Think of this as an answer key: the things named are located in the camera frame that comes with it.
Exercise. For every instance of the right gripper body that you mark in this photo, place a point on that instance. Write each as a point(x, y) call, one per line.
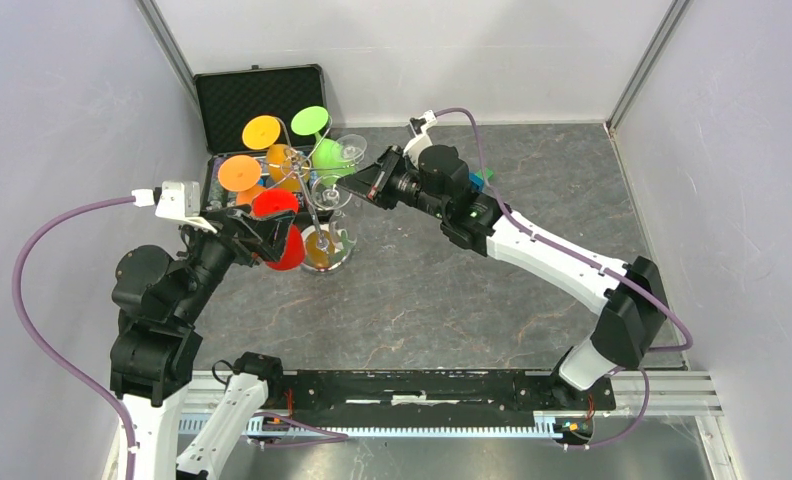
point(402, 185)

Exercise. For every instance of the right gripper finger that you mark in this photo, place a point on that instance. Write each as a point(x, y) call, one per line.
point(377, 166)
point(362, 185)

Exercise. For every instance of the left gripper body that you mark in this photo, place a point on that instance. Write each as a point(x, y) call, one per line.
point(250, 242)

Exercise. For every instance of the clear wine glass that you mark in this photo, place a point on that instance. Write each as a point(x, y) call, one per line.
point(331, 203)
point(348, 153)

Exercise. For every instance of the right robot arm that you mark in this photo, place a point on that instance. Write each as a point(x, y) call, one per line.
point(625, 296)

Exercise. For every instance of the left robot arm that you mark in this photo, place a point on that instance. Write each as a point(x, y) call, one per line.
point(160, 297)

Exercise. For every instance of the red plastic wine glass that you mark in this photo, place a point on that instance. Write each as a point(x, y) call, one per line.
point(286, 205)

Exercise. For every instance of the green plastic wine glass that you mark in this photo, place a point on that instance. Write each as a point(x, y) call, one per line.
point(326, 156)

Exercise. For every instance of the chrome wine glass rack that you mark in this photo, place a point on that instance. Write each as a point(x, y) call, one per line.
point(327, 235)

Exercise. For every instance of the yellow-orange plastic wine glass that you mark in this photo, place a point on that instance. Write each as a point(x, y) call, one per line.
point(287, 167)

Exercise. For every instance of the orange plastic wine glass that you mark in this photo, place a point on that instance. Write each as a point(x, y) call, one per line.
point(241, 174)

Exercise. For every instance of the blue toy brick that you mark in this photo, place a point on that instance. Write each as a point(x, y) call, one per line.
point(481, 187)

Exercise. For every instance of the green toy brick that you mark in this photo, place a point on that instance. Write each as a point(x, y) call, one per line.
point(480, 177)

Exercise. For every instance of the black foam-lined case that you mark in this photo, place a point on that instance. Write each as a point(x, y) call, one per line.
point(241, 110)

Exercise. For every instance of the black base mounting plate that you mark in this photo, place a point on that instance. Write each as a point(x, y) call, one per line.
point(431, 398)

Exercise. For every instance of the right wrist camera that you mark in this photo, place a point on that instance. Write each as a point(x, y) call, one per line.
point(420, 138)

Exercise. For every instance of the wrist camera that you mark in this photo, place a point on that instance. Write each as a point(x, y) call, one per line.
point(179, 202)
point(420, 138)

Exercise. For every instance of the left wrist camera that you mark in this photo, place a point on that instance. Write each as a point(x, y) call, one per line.
point(179, 202)

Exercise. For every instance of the aluminium cable duct rail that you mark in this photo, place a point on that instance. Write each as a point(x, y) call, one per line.
point(662, 394)

